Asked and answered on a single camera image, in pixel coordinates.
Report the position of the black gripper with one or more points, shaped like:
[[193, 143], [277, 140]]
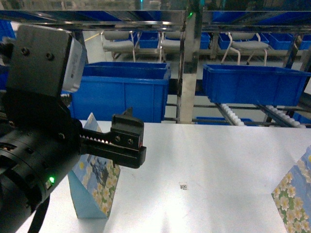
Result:
[[40, 143]]

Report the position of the small QR code sticker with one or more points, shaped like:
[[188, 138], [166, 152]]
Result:
[[183, 185]]

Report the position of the flower gift bag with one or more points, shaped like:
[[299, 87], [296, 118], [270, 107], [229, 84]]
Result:
[[292, 196], [93, 182]]

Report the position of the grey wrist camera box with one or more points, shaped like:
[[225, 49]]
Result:
[[46, 61]]

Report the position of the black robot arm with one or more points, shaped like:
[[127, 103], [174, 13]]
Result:
[[42, 145]]

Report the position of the steel upright post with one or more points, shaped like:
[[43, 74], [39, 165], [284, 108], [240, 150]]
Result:
[[189, 56]]

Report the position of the blue bin at left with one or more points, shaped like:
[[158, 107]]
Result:
[[109, 88]]

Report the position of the blue bin behind bag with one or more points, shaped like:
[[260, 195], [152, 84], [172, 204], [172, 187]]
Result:
[[258, 85]]

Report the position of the grey office chair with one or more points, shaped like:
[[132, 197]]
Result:
[[245, 41]]

